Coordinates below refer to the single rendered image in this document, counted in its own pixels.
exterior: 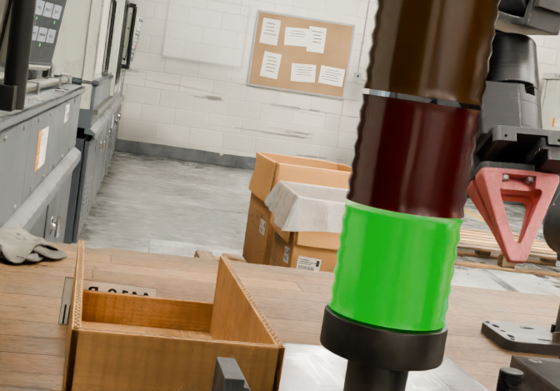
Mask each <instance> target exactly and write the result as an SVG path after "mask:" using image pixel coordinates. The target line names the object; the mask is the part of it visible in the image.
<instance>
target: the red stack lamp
mask: <svg viewBox="0 0 560 391"><path fill-rule="evenodd" d="M358 111H359V121H358V124H357V127H356V132H357V138H356V140H355V142H354V144H353V151H354V155H353V157H352V161H351V173H350V176H349V178H348V180H347V181H348V191H347V194H346V196H345V198H346V199H348V200H350V201H352V202H355V203H359V204H362V205H365V206H368V207H373V208H379V209H383V210H387V211H392V212H397V213H406V214H411V215H417V216H424V217H431V218H464V209H463V207H464V205H465V203H466V202H467V199H468V196H467V189H468V185H469V184H470V171H471V168H472V166H473V153H474V150H475V148H476V136H477V134H478V130H479V121H478V119H479V118H480V116H481V113H482V111H478V110H473V109H467V108H457V107H451V106H445V105H440V104H434V103H424V102H418V101H412V100H406V99H401V98H390V97H384V96H378V95H372V94H366V93H362V104H361V107H360V108H359V110H358Z"/></svg>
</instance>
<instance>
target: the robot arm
mask: <svg viewBox="0 0 560 391"><path fill-rule="evenodd" d="M559 32H560V0H501V1H500V3H499V5H498V18H497V21H496V23H495V33H496V34H495V36H494V39H493V41H492V55H491V57H490V58H489V61H488V62H489V72H488V74H487V77H486V90H485V92H484V94H483V96H482V101H483V106H479V105H473V104H467V103H456V102H450V101H445V100H439V99H433V98H423V97H417V96H411V95H405V94H400V93H390V94H389V97H390V98H401V99H406V100H412V101H418V102H424V103H434V104H440V105H445V106H451V107H457V108H467V109H473V110H478V111H482V113H481V116H480V118H479V119H478V121H479V130H478V132H477V136H476V148H475V150H474V153H473V155H472V159H473V166H472V168H471V171H470V184H469V185H468V187H467V197H468V198H470V199H471V200H472V202H473V204H474V205H475V207H476V208H477V210H478V212H480V214H481V215H482V218H483V219H484V221H485V222H486V224H487V225H488V227H489V228H490V230H491V232H492V234H493V236H494V238H495V239H496V241H497V244H498V246H499V248H500V249H501V250H502V253H503V255H504V257H505V259H506V260H507V261H508V262H509V263H525V262H526V261H527V259H528V255H529V253H530V251H531V248H532V246H533V243H534V240H535V238H536V236H537V233H538V230H539V228H540V225H541V223H542V221H543V226H542V231H543V237H544V239H545V241H546V243H547V245H548V247H549V248H550V249H551V250H552V251H554V252H556V253H557V261H558V262H560V192H559V193H558V195H557V197H555V199H554V200H553V202H552V204H551V205H550V207H548V206H549V204H550V202H551V200H552V198H553V195H554V193H555V191H556V189H557V186H558V184H559V176H558V174H560V131H558V130H548V129H543V121H542V110H541V98H540V87H539V76H538V54H537V44H536V43H535V41H534V40H533V39H532V38H530V37H529V36H526V35H542V36H558V34H559ZM503 201H508V202H518V203H523V206H524V207H525V208H526V211H525V214H524V219H523V222H522V229H521V232H520V235H519V238H518V241H517V243H516V242H515V240H514V237H513V233H512V230H511V229H510V226H509V223H508V218H507V215H506V211H505V208H504V205H503ZM544 216H545V217H544ZM543 218H544V220H543ZM553 332H560V302H559V306H558V311H557V320H556V321H553V322H552V325H551V327H543V326H535V325H526V324H517V323H501V322H493V321H482V328H481V333H483V334H485V335H486V336H487V337H489V338H490V339H491V340H492V341H494V342H495V343H497V344H498V345H500V346H501V347H502V348H505V349H506V350H509V351H513V352H520V353H538V354H547V355H557V356H559V354H560V344H554V343H553V342H552V340H553Z"/></svg>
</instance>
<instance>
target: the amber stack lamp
mask: <svg viewBox="0 0 560 391"><path fill-rule="evenodd" d="M376 1H377V10H376V12H375V14H374V16H373V22H374V28H373V30H372V33H371V46H370V48H369V50H368V53H367V55H368V64H367V67H366V69H365V76H366V80H365V83H364V84H363V86H362V88H366V89H372V90H378V91H384V92H390V93H400V94H405V95H411V96H417V97H423V98H433V99H439V100H445V101H450V102H456V103H467V104H473V105H479V106H483V94H484V92H485V90H486V77H487V75H488V72H489V62H488V61H489V58H490V57H491V55H492V53H493V49H492V41H493V39H494V36H495V34H496V33H495V23H496V21H497V19H498V5H499V3H500V1H501V0H376Z"/></svg>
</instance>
